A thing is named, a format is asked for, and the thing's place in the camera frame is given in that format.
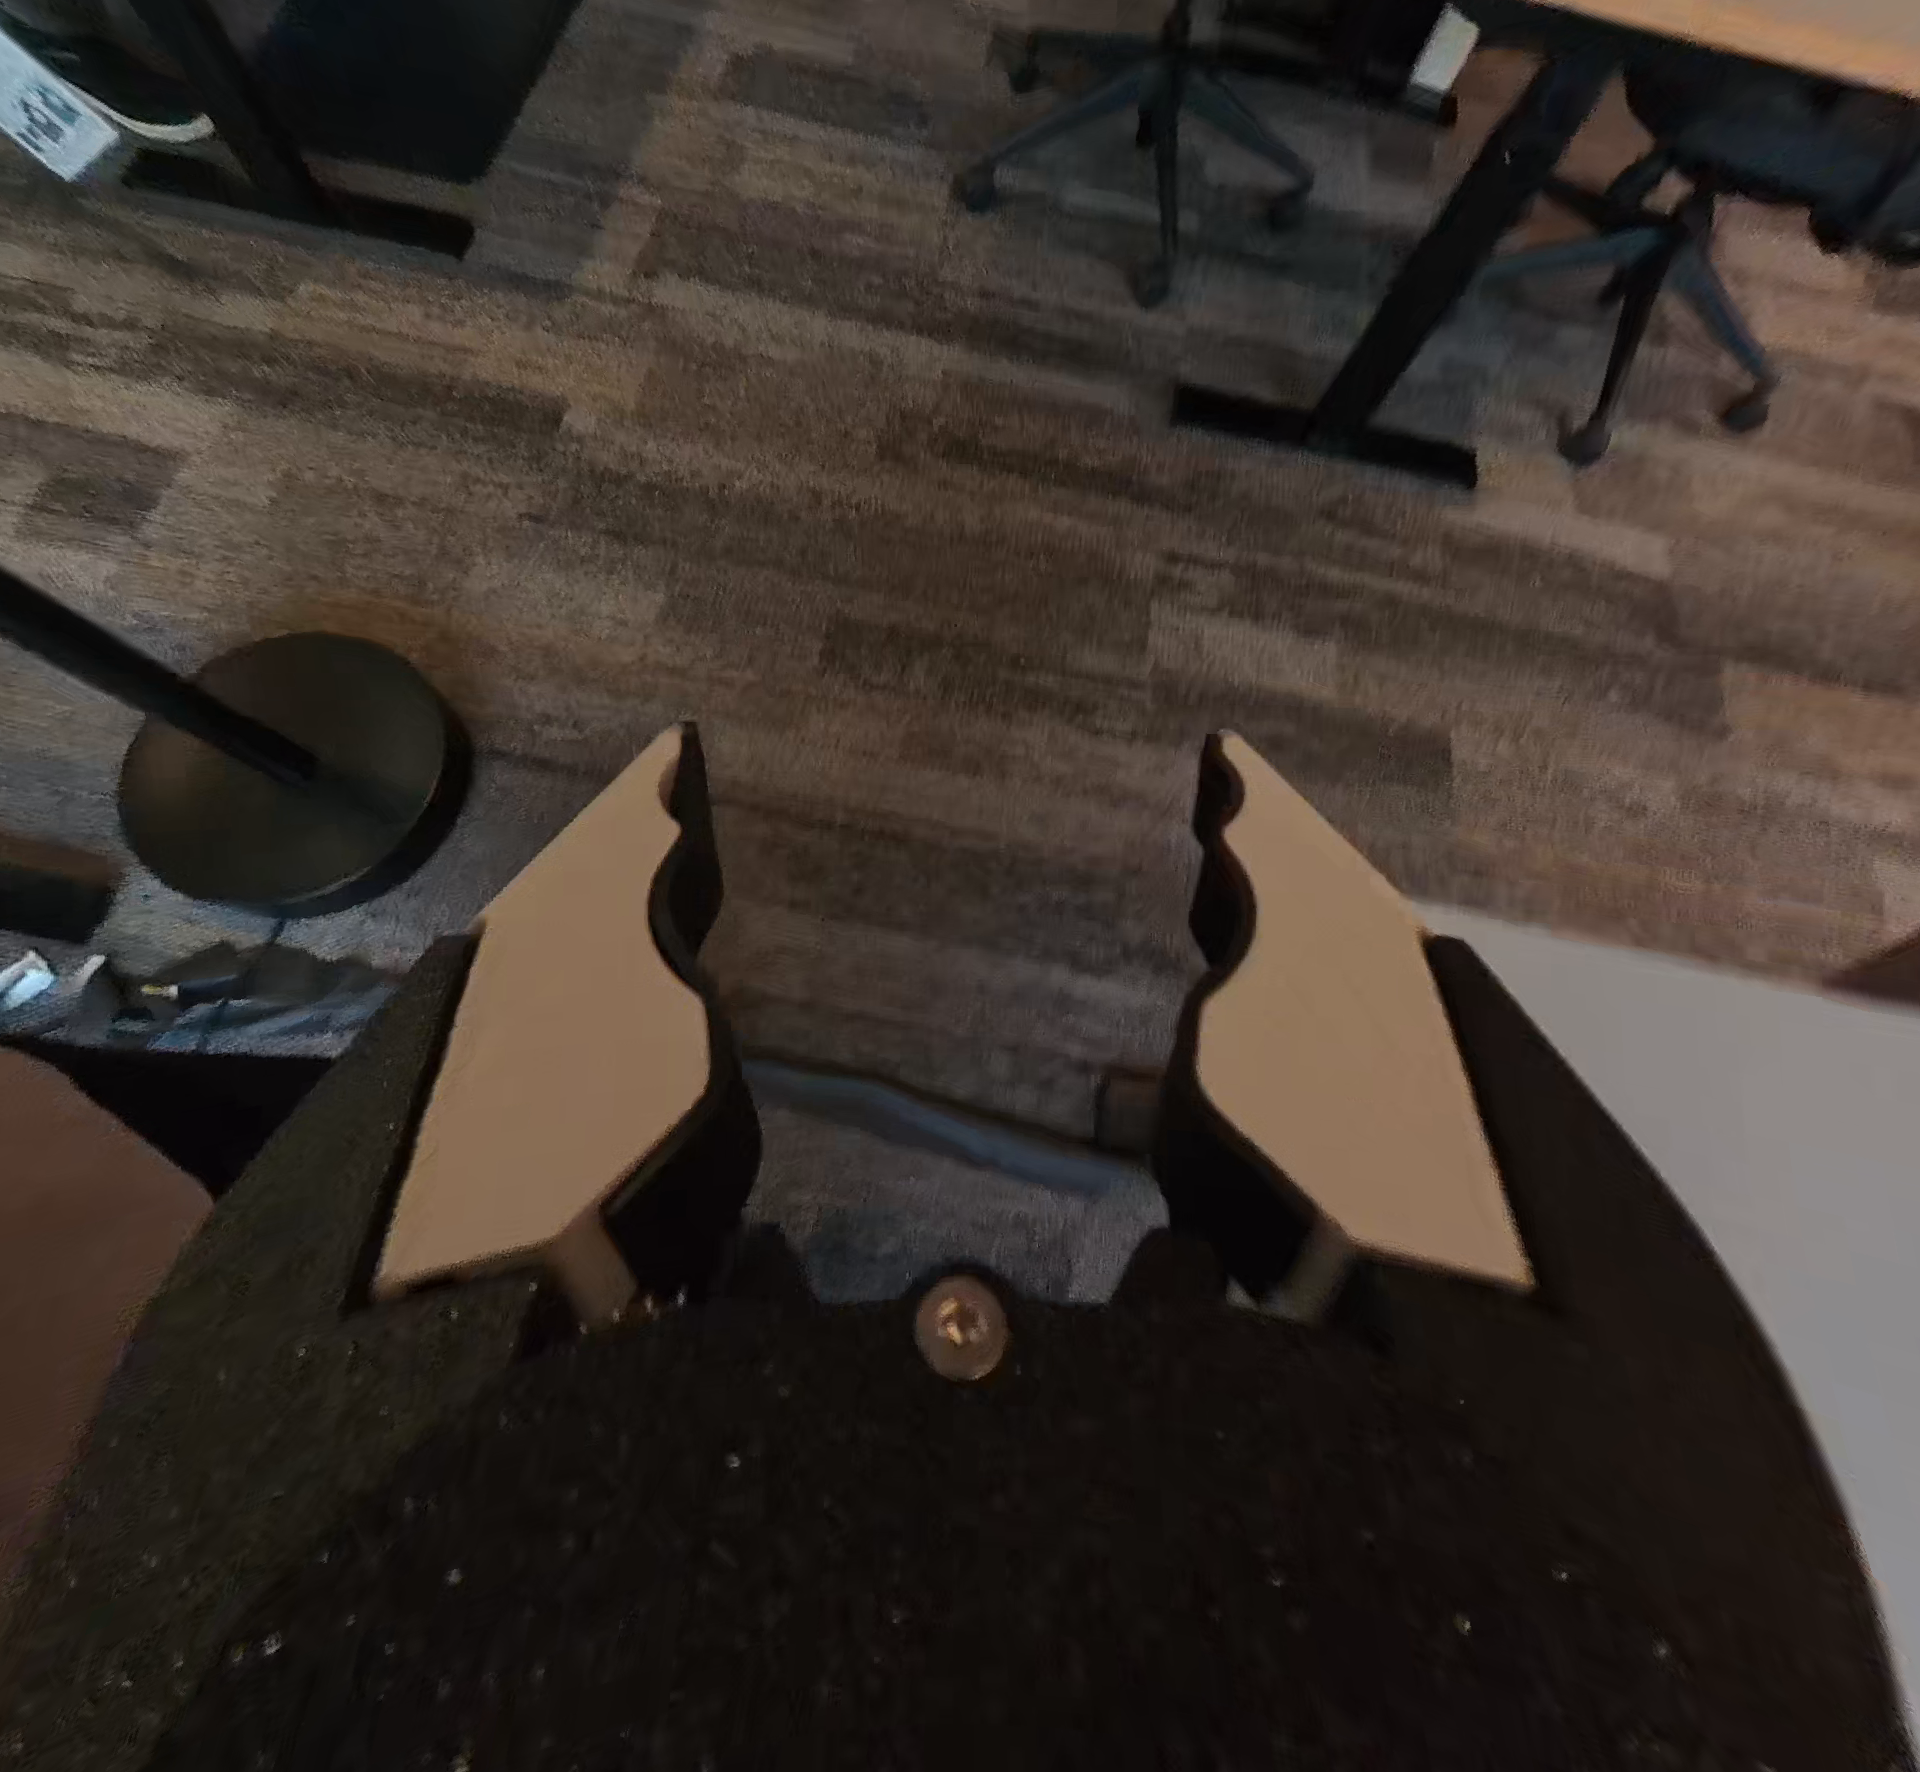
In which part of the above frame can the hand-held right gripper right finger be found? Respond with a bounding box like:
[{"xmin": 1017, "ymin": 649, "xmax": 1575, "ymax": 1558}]
[{"xmin": 1150, "ymin": 729, "xmax": 1540, "ymax": 1326}]

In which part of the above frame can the black round stand base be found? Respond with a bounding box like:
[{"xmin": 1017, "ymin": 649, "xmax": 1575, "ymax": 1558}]
[{"xmin": 0, "ymin": 567, "xmax": 474, "ymax": 919}]

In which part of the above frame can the white power adapter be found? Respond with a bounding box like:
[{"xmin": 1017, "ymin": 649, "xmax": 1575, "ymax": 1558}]
[{"xmin": 1405, "ymin": 9, "xmax": 1486, "ymax": 100}]

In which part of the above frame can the black office chair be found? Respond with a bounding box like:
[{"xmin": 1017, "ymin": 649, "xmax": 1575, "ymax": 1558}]
[
  {"xmin": 955, "ymin": 0, "xmax": 1321, "ymax": 311},
  {"xmin": 1484, "ymin": 63, "xmax": 1920, "ymax": 469}
]

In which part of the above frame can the person's beige printed hoodie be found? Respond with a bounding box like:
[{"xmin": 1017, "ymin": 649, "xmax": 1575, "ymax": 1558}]
[{"xmin": 0, "ymin": 1048, "xmax": 218, "ymax": 1565}]

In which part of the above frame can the black floor mat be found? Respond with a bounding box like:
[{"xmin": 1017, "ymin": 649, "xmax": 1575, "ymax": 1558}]
[{"xmin": 254, "ymin": 0, "xmax": 616, "ymax": 184}]

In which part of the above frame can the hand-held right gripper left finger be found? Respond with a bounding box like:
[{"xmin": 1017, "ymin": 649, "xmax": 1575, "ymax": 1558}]
[{"xmin": 368, "ymin": 724, "xmax": 762, "ymax": 1326}]

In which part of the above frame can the black stand frame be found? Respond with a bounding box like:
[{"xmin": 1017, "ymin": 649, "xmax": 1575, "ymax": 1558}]
[{"xmin": 31, "ymin": 0, "xmax": 482, "ymax": 260}]

